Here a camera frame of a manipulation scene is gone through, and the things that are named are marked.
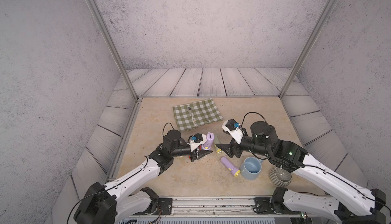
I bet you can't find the purple flashlight bottom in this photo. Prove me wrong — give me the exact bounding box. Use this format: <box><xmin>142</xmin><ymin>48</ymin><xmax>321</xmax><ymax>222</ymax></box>
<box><xmin>202</xmin><ymin>132</ymin><xmax>214</xmax><ymax>150</ymax></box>

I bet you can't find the purple flashlight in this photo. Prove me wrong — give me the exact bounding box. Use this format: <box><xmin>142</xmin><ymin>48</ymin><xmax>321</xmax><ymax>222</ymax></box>
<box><xmin>202</xmin><ymin>132</ymin><xmax>214</xmax><ymax>150</ymax></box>
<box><xmin>220</xmin><ymin>156</ymin><xmax>241</xmax><ymax>177</ymax></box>

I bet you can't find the green flashlight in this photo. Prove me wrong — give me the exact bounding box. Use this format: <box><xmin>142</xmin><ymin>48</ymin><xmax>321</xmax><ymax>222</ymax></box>
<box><xmin>213</xmin><ymin>135</ymin><xmax>223</xmax><ymax>154</ymax></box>

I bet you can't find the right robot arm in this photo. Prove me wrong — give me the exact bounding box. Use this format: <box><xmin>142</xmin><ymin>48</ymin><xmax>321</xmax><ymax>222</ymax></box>
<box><xmin>217</xmin><ymin>119</ymin><xmax>387</xmax><ymax>224</ymax></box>

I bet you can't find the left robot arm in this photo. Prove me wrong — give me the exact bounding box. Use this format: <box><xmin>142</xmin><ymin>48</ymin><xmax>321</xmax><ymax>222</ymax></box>
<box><xmin>68</xmin><ymin>129</ymin><xmax>212</xmax><ymax>224</ymax></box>

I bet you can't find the blue mug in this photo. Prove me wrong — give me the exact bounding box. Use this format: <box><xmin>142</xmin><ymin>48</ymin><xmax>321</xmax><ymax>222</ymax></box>
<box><xmin>240</xmin><ymin>157</ymin><xmax>263</xmax><ymax>180</ymax></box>

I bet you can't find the green checkered cloth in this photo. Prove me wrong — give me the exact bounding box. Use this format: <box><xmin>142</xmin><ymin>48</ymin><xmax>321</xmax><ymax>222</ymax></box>
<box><xmin>173</xmin><ymin>99</ymin><xmax>224</xmax><ymax>132</ymax></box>

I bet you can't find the metal spoon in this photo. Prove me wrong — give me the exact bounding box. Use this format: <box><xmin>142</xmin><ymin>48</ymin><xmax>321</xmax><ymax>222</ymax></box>
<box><xmin>187</xmin><ymin>105</ymin><xmax>197</xmax><ymax>126</ymax></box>

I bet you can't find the grey ribbed bowl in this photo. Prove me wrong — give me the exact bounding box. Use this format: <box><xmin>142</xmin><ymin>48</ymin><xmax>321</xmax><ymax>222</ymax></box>
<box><xmin>269</xmin><ymin>167</ymin><xmax>292</xmax><ymax>187</ymax></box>

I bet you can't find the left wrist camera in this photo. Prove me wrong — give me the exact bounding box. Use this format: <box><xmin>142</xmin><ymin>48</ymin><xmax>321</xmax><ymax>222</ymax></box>
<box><xmin>188</xmin><ymin>133</ymin><xmax>207</xmax><ymax>152</ymax></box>

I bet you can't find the metal base rail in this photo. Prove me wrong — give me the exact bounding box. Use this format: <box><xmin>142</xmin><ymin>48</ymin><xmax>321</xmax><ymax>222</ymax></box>
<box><xmin>122</xmin><ymin>195</ymin><xmax>346</xmax><ymax>224</ymax></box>

